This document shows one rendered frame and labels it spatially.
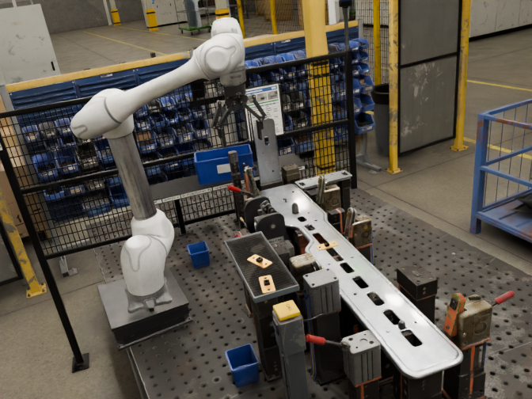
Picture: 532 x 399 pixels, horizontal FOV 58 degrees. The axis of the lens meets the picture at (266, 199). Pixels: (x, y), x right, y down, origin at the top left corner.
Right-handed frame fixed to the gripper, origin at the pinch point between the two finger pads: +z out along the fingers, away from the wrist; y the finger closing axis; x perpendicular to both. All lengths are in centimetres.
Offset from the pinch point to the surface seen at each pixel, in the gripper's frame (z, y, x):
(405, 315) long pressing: 46, 29, -60
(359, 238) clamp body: 49, 41, -8
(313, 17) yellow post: -29, 70, 93
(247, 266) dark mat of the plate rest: 30.1, -12.3, -34.7
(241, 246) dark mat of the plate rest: 30.1, -10.8, -21.7
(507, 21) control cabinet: 120, 888, 834
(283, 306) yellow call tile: 30, -9, -59
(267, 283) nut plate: 29, -10, -48
